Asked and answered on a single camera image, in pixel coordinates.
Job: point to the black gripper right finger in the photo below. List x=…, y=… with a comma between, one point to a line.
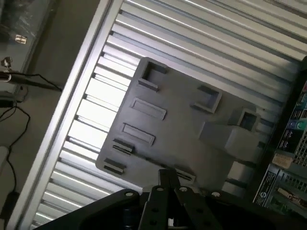
x=192, y=210

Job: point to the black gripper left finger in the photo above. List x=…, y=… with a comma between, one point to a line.
x=153, y=210

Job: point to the gray plastic parts rack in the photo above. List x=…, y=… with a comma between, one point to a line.
x=177, y=124

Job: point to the black open PC case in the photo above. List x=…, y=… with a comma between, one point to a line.
x=283, y=187

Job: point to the white sticker on case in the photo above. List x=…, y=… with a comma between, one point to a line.
x=282, y=161

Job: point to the PC rear port panel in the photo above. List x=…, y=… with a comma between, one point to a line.
x=296, y=129

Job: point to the small silver metal clamp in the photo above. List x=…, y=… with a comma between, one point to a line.
x=6, y=62

